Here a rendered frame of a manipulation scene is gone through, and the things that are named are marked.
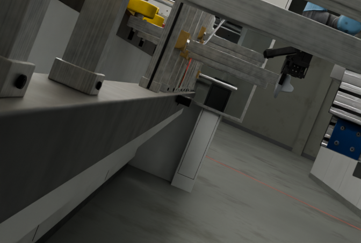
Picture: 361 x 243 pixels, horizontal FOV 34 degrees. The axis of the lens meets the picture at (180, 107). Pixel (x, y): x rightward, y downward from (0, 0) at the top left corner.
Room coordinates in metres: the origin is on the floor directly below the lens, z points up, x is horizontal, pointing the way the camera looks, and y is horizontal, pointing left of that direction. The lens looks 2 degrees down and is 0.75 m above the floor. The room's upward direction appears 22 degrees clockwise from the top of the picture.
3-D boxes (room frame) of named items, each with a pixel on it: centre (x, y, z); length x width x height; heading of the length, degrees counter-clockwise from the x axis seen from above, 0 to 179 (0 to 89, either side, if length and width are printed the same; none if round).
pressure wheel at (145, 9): (1.65, 0.20, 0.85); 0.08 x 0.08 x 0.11
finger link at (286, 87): (2.11, -0.32, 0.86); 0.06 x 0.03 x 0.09; 88
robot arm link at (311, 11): (2.13, -0.32, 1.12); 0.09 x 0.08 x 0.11; 90
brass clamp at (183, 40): (1.63, 0.07, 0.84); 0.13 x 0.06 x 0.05; 178
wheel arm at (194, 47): (1.64, 0.00, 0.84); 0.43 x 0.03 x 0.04; 88
